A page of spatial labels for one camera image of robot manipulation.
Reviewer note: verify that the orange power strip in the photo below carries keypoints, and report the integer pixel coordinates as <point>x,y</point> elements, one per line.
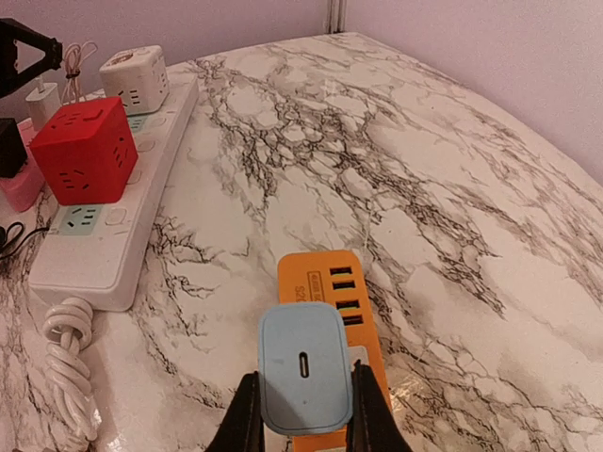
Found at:
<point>336,278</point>

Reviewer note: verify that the white multicolour power strip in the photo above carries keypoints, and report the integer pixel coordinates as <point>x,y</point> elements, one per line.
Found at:
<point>95,251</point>

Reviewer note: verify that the pink triangular power strip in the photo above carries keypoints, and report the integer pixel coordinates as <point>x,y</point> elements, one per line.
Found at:
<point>21,177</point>

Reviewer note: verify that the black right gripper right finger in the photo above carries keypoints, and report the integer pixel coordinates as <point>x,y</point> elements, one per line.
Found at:
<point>372,427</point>

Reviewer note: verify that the black power adapter with cable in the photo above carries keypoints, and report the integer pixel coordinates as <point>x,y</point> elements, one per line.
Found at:
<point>11,234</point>

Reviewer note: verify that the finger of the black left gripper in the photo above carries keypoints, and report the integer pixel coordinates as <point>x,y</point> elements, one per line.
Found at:
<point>25,55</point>

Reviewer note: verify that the white cube adapter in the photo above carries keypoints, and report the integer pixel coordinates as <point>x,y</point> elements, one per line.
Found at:
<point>138,77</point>

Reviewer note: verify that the light blue plug adapter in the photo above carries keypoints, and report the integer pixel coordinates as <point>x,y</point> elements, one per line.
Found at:
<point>304,369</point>

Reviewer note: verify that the left aluminium frame post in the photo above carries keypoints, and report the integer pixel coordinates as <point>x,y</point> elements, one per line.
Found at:
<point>336,16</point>

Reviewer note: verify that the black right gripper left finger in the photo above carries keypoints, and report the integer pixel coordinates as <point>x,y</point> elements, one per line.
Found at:
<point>242,428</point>

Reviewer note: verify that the white charger with pink cable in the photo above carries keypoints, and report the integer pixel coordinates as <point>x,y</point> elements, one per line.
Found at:
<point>45,100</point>

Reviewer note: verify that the red cube socket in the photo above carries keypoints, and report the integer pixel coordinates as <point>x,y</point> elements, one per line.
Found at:
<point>86,152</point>

